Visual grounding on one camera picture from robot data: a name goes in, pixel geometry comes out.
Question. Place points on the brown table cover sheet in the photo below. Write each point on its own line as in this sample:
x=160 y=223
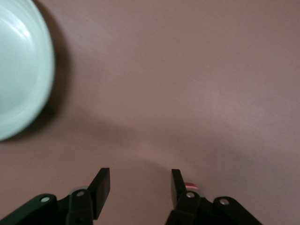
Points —
x=164 y=82

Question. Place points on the red foam letter w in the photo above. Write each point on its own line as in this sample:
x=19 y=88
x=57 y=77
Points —
x=191 y=186

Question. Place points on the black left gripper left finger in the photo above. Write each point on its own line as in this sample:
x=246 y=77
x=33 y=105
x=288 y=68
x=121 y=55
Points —
x=100 y=192

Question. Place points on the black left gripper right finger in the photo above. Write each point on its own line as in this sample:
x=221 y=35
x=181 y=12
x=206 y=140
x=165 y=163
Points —
x=185 y=211

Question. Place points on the green plate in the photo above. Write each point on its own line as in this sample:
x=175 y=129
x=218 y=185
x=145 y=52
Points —
x=21 y=70

